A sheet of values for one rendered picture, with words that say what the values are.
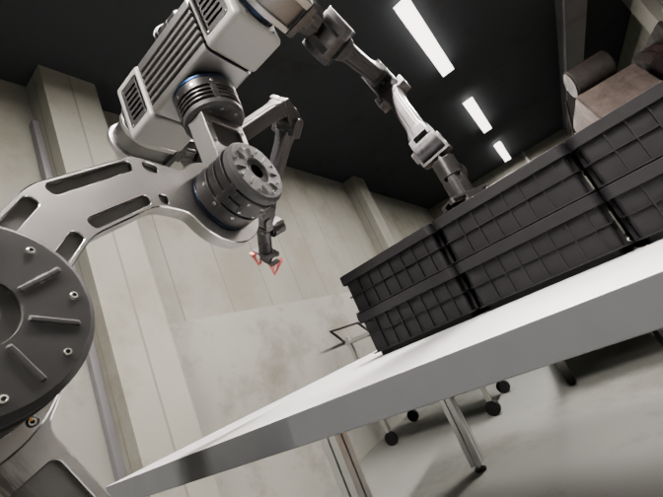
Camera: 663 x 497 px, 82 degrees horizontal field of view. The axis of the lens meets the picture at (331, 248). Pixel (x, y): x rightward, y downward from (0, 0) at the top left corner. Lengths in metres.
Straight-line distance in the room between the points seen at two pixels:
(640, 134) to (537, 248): 0.25
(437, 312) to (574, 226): 0.33
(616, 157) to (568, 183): 0.08
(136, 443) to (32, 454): 1.43
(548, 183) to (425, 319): 0.39
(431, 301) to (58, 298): 0.73
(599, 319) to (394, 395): 0.21
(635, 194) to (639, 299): 0.47
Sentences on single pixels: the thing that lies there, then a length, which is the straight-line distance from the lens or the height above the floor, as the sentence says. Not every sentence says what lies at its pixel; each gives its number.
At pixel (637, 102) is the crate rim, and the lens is 0.86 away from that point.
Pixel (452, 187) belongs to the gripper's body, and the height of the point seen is 0.99.
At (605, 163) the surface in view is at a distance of 0.85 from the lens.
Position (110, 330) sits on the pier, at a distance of 2.04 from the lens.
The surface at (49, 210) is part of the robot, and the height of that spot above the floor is 1.07.
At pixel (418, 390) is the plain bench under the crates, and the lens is 0.44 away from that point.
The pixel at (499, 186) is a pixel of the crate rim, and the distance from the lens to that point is 0.86.
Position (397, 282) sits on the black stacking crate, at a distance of 0.94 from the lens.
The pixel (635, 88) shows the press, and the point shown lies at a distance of 4.70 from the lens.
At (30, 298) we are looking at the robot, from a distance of 0.41.
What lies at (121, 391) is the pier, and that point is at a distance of 2.00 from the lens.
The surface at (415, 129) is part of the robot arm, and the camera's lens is 1.05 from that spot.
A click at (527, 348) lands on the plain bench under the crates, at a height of 0.68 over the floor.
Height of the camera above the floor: 0.74
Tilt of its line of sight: 15 degrees up
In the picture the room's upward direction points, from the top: 24 degrees counter-clockwise
